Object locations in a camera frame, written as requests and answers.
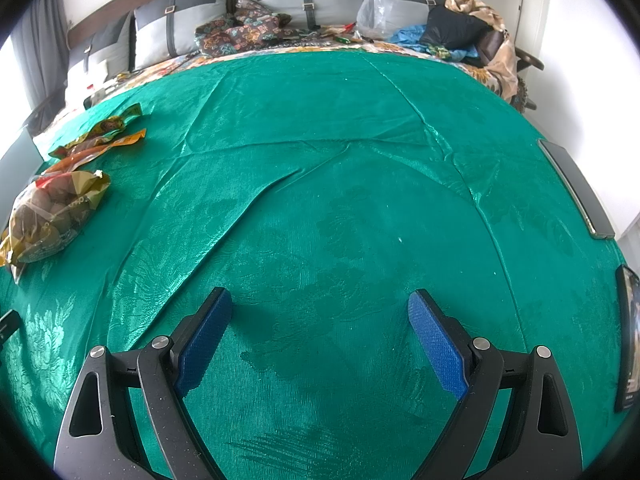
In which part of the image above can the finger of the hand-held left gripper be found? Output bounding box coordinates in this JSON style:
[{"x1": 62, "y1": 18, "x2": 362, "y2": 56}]
[{"x1": 0, "y1": 311, "x2": 21, "y2": 345}]

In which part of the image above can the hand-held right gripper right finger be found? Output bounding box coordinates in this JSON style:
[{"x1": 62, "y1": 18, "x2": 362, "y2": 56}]
[{"x1": 407, "y1": 289, "x2": 583, "y2": 480}]

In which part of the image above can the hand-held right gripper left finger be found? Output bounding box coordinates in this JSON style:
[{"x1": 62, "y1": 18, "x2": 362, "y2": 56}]
[{"x1": 54, "y1": 286, "x2": 233, "y2": 480}]

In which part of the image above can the gold snack bag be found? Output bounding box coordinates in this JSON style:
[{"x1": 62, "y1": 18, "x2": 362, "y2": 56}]
[{"x1": 0, "y1": 170, "x2": 112, "y2": 283}]

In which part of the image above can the orange snack packet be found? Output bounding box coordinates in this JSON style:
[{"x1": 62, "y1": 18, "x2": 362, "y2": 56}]
[{"x1": 42, "y1": 129, "x2": 148, "y2": 175}]

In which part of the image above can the green and gold snack packet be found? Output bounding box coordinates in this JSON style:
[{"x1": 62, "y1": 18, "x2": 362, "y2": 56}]
[{"x1": 48, "y1": 103, "x2": 144, "y2": 158}]

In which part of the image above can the green satin bedspread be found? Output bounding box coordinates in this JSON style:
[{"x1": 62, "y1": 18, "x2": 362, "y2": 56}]
[{"x1": 0, "y1": 49, "x2": 628, "y2": 480}]

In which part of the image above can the black smartphone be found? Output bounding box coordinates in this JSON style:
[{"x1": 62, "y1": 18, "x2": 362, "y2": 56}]
[{"x1": 614, "y1": 265, "x2": 640, "y2": 413}]

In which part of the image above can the grey smartphone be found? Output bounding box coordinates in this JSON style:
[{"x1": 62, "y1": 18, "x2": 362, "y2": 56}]
[{"x1": 537, "y1": 139, "x2": 617, "y2": 240}]

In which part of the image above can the black chair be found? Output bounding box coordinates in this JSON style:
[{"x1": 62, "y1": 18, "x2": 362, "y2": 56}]
[{"x1": 22, "y1": 95, "x2": 66, "y2": 131}]

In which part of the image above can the white cloth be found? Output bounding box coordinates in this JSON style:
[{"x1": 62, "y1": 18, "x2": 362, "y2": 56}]
[{"x1": 65, "y1": 62, "x2": 118, "y2": 106}]

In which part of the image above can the floral bedsheet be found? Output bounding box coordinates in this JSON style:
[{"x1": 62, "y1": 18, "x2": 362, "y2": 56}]
[{"x1": 32, "y1": 35, "x2": 506, "y2": 136}]

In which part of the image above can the grey curtain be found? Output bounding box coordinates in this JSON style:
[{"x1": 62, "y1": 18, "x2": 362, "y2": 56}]
[{"x1": 10, "y1": 0, "x2": 68, "y2": 111}]

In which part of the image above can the dark armchair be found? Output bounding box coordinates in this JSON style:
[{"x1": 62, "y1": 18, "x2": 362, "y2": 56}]
[{"x1": 475, "y1": 30, "x2": 546, "y2": 111}]

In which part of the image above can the blue cloth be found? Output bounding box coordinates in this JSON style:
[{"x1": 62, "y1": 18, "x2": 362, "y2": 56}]
[{"x1": 389, "y1": 24, "x2": 481, "y2": 63}]

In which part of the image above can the dark floral quilt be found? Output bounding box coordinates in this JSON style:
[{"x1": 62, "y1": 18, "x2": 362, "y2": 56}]
[{"x1": 195, "y1": 0, "x2": 301, "y2": 58}]

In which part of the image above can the black bag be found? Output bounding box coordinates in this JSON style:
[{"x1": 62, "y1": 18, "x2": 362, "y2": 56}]
[{"x1": 419, "y1": 6, "x2": 493, "y2": 53}]

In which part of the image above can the clear plastic bag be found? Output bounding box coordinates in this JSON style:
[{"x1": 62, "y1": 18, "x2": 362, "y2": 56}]
[{"x1": 356, "y1": 0, "x2": 400, "y2": 40}]

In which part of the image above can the white door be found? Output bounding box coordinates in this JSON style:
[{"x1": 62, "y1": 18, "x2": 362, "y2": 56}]
[{"x1": 520, "y1": 0, "x2": 566, "y2": 51}]

